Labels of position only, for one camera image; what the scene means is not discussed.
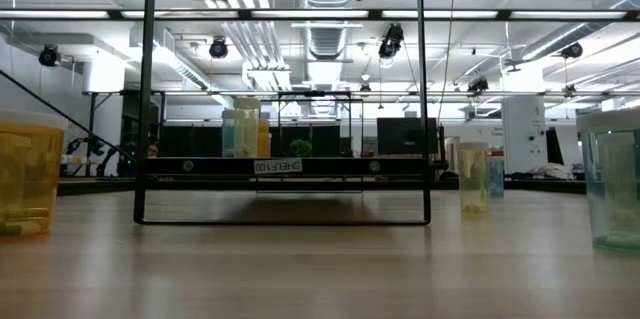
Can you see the small pale green pill bottle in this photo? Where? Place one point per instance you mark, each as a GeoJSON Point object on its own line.
{"type": "Point", "coordinates": [248, 134]}

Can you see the medium amber pill bottle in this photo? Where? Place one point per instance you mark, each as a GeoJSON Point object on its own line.
{"type": "Point", "coordinates": [264, 139]}

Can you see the small pale yellow pill bottle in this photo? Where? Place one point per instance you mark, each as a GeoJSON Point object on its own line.
{"type": "Point", "coordinates": [472, 179]}

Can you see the large amber pill bottle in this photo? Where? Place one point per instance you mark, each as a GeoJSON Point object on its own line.
{"type": "Point", "coordinates": [30, 174]}

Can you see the black ceiling spotlight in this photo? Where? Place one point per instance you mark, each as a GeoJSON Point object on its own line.
{"type": "Point", "coordinates": [391, 41]}
{"type": "Point", "coordinates": [218, 48]}
{"type": "Point", "coordinates": [477, 85]}
{"type": "Point", "coordinates": [571, 50]}
{"type": "Point", "coordinates": [48, 55]}

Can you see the long ceiling strip light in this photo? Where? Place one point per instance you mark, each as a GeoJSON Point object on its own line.
{"type": "Point", "coordinates": [310, 14]}

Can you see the white ceiling unit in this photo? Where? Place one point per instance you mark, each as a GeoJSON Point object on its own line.
{"type": "Point", "coordinates": [102, 74]}

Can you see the black background monitor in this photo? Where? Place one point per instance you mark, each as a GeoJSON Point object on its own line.
{"type": "Point", "coordinates": [400, 134]}

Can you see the small green plant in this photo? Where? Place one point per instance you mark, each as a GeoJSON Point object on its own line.
{"type": "Point", "coordinates": [300, 149]}

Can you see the clear acrylic tray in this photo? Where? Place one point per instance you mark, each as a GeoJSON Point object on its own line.
{"type": "Point", "coordinates": [225, 166]}

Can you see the white cabinet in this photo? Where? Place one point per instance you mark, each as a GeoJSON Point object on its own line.
{"type": "Point", "coordinates": [522, 129]}

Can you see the small blue pill bottle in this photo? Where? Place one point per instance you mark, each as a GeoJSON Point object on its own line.
{"type": "Point", "coordinates": [497, 179]}

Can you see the white cloth pile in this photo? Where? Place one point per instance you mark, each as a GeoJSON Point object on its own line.
{"type": "Point", "coordinates": [550, 173]}

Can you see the silver ventilation duct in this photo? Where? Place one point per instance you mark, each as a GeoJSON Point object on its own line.
{"type": "Point", "coordinates": [327, 39]}

